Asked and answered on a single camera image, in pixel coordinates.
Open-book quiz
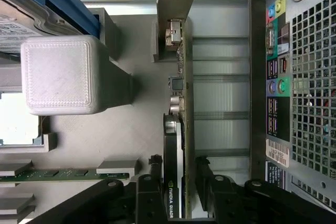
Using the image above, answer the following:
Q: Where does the grey printed parts rack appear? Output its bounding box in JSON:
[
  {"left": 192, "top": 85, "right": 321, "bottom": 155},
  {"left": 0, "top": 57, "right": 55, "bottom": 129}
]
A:
[{"left": 0, "top": 7, "right": 195, "bottom": 224}]

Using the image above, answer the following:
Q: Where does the white barcode sticker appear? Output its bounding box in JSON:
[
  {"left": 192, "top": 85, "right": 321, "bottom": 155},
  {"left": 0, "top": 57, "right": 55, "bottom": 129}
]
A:
[{"left": 265, "top": 138, "right": 291, "bottom": 167}]

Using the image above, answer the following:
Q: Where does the silver hard disk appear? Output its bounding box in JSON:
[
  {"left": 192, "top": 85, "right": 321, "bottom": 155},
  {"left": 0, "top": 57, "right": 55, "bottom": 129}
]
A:
[{"left": 0, "top": 0, "right": 66, "bottom": 57}]

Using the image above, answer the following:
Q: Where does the blue disk caddy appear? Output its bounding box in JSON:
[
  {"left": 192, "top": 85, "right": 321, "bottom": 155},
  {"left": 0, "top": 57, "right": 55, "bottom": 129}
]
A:
[{"left": 19, "top": 0, "right": 102, "bottom": 41}]

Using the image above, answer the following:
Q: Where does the CPU chip with silver lid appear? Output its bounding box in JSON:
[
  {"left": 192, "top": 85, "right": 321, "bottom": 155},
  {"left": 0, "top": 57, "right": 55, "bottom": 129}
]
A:
[{"left": 0, "top": 92, "right": 43, "bottom": 146}]

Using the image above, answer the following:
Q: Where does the open black PC case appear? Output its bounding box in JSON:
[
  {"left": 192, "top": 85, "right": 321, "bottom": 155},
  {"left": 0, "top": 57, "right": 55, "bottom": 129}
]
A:
[{"left": 248, "top": 0, "right": 336, "bottom": 224}]

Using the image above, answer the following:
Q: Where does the green RAM stick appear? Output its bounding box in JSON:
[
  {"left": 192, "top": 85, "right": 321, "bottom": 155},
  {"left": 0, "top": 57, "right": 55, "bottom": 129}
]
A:
[{"left": 0, "top": 168, "right": 131, "bottom": 183}]

